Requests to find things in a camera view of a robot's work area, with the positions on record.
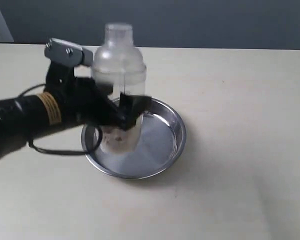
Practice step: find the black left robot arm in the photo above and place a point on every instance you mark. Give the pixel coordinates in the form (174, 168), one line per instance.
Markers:
(18, 119)

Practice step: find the clear plastic shaker bottle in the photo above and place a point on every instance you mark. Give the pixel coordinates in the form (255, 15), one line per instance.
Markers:
(120, 63)

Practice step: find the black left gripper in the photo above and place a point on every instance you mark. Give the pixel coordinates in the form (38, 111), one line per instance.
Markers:
(76, 100)

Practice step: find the round stainless steel pan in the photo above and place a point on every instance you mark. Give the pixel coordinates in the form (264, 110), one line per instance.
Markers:
(162, 141)

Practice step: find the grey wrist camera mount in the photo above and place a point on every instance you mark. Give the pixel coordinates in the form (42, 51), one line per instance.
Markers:
(67, 53)

